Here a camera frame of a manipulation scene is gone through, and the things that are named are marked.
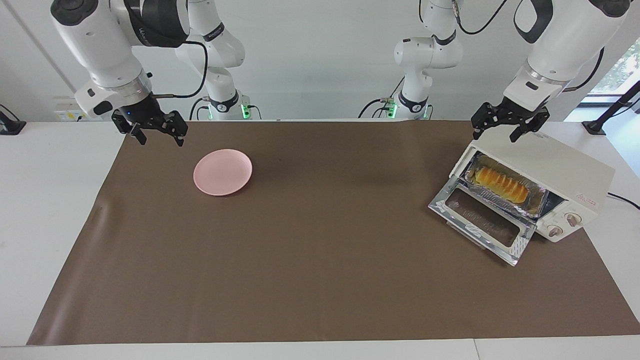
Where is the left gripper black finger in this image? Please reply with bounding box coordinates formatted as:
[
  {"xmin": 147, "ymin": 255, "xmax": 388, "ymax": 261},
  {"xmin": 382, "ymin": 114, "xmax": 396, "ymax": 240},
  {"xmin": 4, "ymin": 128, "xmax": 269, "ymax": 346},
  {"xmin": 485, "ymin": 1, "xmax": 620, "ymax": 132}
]
[
  {"xmin": 510, "ymin": 110, "xmax": 551, "ymax": 143},
  {"xmin": 471, "ymin": 103, "xmax": 496, "ymax": 141}
]

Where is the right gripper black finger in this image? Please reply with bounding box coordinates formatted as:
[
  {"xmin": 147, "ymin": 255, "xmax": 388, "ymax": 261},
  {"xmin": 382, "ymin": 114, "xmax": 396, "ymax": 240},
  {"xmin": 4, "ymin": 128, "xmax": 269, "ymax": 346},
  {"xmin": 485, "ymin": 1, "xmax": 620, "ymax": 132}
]
[
  {"xmin": 162, "ymin": 111, "xmax": 189, "ymax": 147},
  {"xmin": 111, "ymin": 109, "xmax": 148, "ymax": 146}
]

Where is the golden ridged bread loaf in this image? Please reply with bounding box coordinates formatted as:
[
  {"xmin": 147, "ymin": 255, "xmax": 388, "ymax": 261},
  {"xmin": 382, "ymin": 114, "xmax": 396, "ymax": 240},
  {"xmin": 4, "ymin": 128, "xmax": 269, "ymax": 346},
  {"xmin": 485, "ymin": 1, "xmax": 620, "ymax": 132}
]
[{"xmin": 474, "ymin": 166, "xmax": 529, "ymax": 204}]

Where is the aluminium foil tray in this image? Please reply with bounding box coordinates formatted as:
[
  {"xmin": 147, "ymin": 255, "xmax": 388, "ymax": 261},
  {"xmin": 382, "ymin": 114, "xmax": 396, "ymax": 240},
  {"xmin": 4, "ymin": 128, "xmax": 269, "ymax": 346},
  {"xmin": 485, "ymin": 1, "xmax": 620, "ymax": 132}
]
[{"xmin": 464, "ymin": 154, "xmax": 550, "ymax": 218}]

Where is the cream toaster oven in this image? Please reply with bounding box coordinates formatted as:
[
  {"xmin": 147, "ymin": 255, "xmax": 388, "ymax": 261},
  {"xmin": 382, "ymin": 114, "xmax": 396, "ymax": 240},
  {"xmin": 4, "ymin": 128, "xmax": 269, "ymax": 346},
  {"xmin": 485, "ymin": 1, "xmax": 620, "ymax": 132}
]
[{"xmin": 449, "ymin": 120, "xmax": 616, "ymax": 244}]

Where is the glass oven door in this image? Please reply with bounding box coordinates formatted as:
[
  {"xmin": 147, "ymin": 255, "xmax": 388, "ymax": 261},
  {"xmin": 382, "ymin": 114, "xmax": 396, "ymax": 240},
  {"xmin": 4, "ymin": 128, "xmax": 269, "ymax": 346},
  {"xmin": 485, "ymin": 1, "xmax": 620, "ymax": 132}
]
[{"xmin": 428, "ymin": 175, "xmax": 537, "ymax": 267}]

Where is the black angled stand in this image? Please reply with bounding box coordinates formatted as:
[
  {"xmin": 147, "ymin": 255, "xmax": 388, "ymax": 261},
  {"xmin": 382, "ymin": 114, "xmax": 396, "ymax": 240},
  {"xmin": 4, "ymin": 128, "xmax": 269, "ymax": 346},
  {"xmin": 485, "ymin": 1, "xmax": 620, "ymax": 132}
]
[{"xmin": 582, "ymin": 80, "xmax": 640, "ymax": 136}]

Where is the pink round plate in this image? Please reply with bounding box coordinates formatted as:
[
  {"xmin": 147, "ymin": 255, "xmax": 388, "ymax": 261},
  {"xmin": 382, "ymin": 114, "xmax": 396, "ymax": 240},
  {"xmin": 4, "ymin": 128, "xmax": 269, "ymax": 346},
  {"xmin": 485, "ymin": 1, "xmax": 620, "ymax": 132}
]
[{"xmin": 193, "ymin": 149, "xmax": 253, "ymax": 197}]

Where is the bright window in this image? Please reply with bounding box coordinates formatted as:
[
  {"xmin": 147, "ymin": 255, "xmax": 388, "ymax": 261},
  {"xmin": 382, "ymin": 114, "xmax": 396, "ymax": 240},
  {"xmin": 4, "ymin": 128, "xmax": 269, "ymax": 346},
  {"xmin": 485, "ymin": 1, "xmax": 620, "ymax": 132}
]
[{"xmin": 582, "ymin": 37, "xmax": 640, "ymax": 108}]

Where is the black desk clamp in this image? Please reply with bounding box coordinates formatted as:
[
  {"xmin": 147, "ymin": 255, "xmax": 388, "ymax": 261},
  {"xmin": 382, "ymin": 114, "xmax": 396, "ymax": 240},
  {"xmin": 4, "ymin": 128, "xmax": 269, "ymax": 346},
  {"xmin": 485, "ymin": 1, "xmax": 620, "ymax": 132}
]
[{"xmin": 0, "ymin": 104, "xmax": 27, "ymax": 136}]

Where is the brown table mat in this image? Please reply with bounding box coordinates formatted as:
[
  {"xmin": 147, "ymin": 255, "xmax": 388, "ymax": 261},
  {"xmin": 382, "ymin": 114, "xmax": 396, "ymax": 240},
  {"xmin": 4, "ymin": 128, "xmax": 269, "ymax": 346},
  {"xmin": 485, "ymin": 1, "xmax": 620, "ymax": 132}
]
[{"xmin": 26, "ymin": 120, "xmax": 640, "ymax": 346}]

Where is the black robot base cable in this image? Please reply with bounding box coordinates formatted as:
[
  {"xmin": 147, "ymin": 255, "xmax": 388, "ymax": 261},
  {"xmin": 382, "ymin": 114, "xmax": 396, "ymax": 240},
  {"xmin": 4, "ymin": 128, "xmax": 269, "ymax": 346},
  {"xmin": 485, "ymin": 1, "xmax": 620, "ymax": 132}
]
[
  {"xmin": 189, "ymin": 96, "xmax": 211, "ymax": 121},
  {"xmin": 357, "ymin": 76, "xmax": 407, "ymax": 119}
]

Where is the white wall socket box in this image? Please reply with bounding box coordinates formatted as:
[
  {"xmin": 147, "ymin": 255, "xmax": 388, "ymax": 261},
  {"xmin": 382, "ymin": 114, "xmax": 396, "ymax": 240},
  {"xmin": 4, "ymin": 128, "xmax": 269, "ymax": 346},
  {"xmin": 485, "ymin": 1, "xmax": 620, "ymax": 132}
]
[{"xmin": 54, "ymin": 97, "xmax": 85, "ymax": 122}]

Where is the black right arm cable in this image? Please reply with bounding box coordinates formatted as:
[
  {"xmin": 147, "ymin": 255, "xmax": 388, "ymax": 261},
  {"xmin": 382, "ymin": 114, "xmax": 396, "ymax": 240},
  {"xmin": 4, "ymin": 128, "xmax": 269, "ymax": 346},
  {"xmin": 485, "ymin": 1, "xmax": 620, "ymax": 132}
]
[{"xmin": 150, "ymin": 41, "xmax": 209, "ymax": 99}]

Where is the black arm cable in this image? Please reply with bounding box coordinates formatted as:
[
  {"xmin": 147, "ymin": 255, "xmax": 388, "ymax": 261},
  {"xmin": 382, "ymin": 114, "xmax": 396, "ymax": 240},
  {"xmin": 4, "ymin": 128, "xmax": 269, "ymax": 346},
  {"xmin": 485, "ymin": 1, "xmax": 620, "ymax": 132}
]
[
  {"xmin": 150, "ymin": 41, "xmax": 209, "ymax": 99},
  {"xmin": 452, "ymin": 0, "xmax": 606, "ymax": 93}
]

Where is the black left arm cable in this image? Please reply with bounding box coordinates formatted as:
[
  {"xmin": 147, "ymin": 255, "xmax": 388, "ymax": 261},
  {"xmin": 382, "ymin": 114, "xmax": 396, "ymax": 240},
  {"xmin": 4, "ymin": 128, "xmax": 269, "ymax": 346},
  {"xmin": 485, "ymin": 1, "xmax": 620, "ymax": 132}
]
[{"xmin": 452, "ymin": 0, "xmax": 606, "ymax": 93}]

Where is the black oven power cable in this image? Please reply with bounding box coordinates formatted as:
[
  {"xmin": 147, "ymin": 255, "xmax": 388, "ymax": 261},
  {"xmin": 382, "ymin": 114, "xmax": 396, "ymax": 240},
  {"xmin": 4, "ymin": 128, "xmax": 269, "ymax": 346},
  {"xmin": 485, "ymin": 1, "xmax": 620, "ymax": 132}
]
[{"xmin": 606, "ymin": 191, "xmax": 640, "ymax": 211}]

